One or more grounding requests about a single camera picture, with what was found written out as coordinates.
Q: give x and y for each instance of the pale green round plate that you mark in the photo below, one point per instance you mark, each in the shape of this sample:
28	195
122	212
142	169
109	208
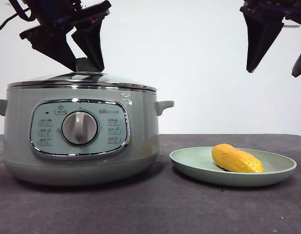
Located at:
189	161

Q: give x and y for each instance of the glass lid with green knob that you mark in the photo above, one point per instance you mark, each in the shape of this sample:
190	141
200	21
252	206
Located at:
116	81

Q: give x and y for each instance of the pale green electric steamer pot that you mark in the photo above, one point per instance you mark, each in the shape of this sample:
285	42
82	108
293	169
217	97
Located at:
140	122

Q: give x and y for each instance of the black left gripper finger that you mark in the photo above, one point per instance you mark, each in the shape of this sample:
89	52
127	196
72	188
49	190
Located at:
55	48
94	44

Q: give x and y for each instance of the yellow corn cob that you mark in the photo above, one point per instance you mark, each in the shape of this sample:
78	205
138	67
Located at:
235	159

